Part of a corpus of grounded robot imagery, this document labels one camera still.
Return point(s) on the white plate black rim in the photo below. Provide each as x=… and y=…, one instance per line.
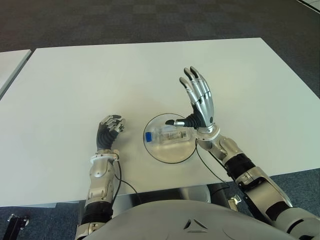
x=170, y=155

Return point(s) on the grey robot torso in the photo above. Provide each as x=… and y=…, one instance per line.
x=175, y=220

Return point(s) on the black wheeled floor device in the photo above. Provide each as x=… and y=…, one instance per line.
x=15, y=225

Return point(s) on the clear water bottle blue cap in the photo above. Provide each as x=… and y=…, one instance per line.
x=172, y=136

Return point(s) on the white robot waist part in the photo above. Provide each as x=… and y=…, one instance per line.
x=197, y=192

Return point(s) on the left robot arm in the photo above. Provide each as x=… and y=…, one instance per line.
x=100, y=175

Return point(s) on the neighbouring white table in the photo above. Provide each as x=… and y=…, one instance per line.
x=10, y=65

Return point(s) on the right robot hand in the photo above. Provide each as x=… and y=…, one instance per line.
x=203, y=110

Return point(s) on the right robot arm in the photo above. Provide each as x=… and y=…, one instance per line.
x=225, y=147

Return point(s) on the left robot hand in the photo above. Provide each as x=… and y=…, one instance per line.
x=105, y=138

